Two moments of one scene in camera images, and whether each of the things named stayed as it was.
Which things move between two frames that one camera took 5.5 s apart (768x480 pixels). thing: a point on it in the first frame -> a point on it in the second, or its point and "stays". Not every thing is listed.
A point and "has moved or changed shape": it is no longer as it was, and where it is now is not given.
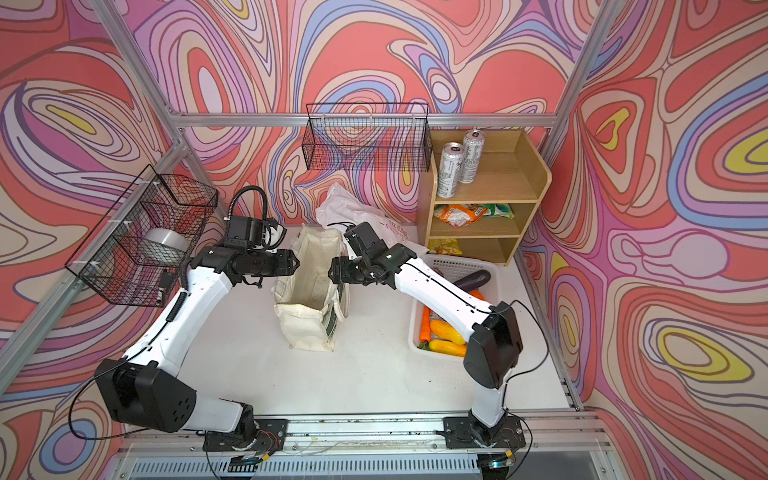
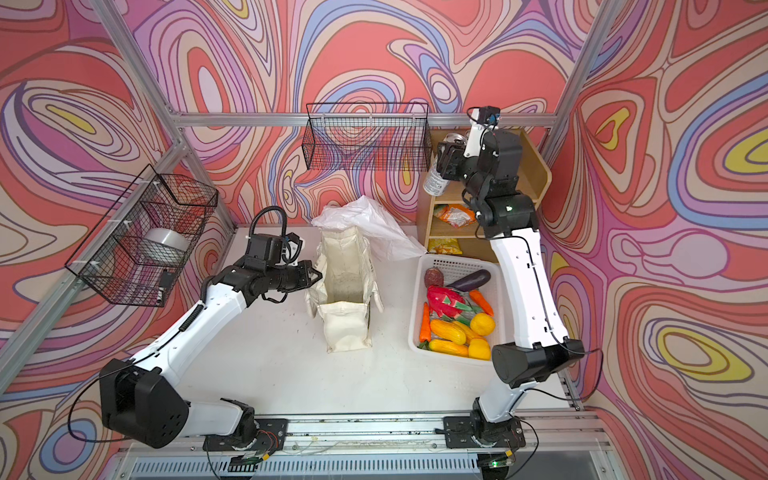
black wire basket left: (148, 236) stays
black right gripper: (339, 266) -> (448, 159)
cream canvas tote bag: (308, 305) has moved or changed shape
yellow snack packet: (446, 246) stays
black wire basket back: (368, 137) stays
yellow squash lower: (449, 348) stays
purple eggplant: (473, 280) stays
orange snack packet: (459, 215) stays
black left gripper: (285, 263) -> (304, 279)
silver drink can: (450, 162) has moved or changed shape
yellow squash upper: (445, 330) stays
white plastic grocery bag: (338, 207) has moved or changed shape
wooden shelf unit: (479, 192) stays
